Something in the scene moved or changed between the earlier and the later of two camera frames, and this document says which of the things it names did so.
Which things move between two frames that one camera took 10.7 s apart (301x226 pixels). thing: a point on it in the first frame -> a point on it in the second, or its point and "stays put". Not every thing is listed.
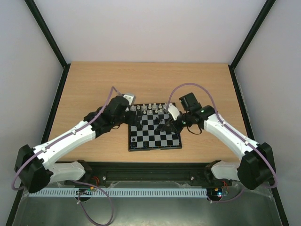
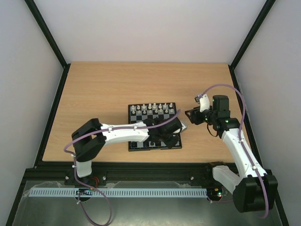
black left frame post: (51, 40) stays put
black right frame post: (263, 14) stays put
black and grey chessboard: (151, 116) stays put
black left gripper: (130, 120) -> (170, 143)
